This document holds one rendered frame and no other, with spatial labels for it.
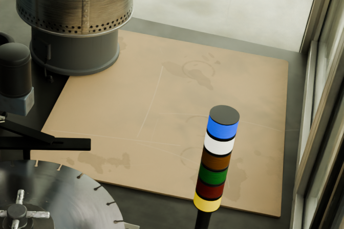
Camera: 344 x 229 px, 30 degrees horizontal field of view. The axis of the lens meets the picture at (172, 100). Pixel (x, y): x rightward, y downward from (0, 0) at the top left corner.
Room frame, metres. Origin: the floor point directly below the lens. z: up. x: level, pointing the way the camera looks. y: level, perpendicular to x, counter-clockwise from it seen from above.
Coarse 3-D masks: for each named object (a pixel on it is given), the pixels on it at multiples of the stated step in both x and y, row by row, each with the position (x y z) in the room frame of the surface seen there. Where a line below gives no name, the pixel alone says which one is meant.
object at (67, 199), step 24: (0, 168) 0.77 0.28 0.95; (24, 168) 0.78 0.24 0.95; (48, 168) 0.79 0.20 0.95; (72, 168) 0.79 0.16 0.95; (0, 192) 0.72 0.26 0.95; (48, 192) 0.73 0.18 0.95; (72, 192) 0.74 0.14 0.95; (96, 192) 0.74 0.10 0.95; (72, 216) 0.69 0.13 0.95; (96, 216) 0.69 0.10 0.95; (120, 216) 0.70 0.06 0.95
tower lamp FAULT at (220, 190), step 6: (198, 180) 0.73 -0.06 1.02; (198, 186) 0.73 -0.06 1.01; (204, 186) 0.72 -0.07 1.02; (210, 186) 0.72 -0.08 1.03; (216, 186) 0.72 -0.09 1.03; (222, 186) 0.72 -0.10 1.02; (198, 192) 0.73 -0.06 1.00; (204, 192) 0.72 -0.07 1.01; (210, 192) 0.72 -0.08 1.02; (216, 192) 0.72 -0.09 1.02; (222, 192) 0.73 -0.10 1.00; (210, 198) 0.72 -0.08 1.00; (216, 198) 0.72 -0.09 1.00
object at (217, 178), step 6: (204, 168) 0.72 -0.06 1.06; (198, 174) 0.73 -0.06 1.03; (204, 174) 0.72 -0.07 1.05; (210, 174) 0.72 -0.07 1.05; (216, 174) 0.72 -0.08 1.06; (222, 174) 0.72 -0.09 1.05; (204, 180) 0.72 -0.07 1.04; (210, 180) 0.72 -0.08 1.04; (216, 180) 0.72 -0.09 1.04; (222, 180) 0.72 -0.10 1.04
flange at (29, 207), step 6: (24, 204) 0.69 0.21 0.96; (30, 204) 0.69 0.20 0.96; (0, 210) 0.67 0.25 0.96; (6, 210) 0.67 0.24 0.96; (30, 210) 0.68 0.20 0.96; (36, 210) 0.68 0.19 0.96; (42, 210) 0.68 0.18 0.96; (0, 222) 0.64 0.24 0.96; (6, 222) 0.63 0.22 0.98; (30, 222) 0.64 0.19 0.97; (36, 222) 0.65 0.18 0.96; (42, 222) 0.66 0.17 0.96; (48, 222) 0.66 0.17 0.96; (0, 228) 0.63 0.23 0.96; (6, 228) 0.62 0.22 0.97; (24, 228) 0.63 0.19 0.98; (30, 228) 0.63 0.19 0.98; (36, 228) 0.64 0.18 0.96; (42, 228) 0.64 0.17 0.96; (48, 228) 0.65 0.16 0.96; (54, 228) 0.65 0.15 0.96
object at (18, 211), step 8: (24, 192) 0.68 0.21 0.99; (16, 200) 0.66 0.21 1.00; (8, 208) 0.64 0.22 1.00; (16, 208) 0.64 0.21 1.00; (24, 208) 0.64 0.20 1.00; (0, 216) 0.63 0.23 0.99; (8, 216) 0.63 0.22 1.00; (16, 216) 0.62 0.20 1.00; (24, 216) 0.63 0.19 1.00; (32, 216) 0.64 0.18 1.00; (40, 216) 0.64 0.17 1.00; (48, 216) 0.64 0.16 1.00; (8, 224) 0.63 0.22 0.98; (16, 224) 0.61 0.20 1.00; (24, 224) 0.63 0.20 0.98
